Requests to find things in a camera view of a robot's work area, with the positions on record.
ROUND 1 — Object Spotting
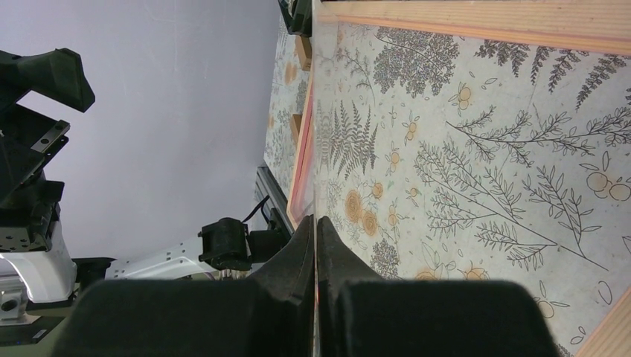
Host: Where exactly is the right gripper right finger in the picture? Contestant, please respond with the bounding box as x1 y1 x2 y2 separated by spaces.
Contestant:
316 216 559 356

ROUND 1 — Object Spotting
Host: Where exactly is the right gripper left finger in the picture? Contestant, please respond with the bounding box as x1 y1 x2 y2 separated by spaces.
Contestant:
52 216 314 356

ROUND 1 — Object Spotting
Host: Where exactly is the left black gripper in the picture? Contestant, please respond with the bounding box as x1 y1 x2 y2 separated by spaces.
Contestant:
1 48 95 253

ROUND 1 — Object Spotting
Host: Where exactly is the wooden picture frame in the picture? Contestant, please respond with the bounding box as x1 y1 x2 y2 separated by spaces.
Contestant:
286 0 631 357

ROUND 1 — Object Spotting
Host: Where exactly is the floral patterned table mat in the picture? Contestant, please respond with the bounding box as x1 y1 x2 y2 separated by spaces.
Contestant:
263 0 631 357

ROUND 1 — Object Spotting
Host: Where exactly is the small wooden block lower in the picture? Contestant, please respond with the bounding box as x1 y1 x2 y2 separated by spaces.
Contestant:
289 114 302 147

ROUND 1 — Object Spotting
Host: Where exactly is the small wooden block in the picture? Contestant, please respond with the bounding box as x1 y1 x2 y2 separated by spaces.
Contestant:
295 36 313 71
289 114 302 147

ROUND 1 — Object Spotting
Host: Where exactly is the black poker chip case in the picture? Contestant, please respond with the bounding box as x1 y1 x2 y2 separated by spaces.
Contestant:
278 0 313 38

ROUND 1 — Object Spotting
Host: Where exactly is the small wooden block upper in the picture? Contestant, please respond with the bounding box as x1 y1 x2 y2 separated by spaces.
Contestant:
295 36 313 71

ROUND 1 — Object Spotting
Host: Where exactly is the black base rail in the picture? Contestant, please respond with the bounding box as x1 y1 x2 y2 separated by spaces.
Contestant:
254 166 294 235

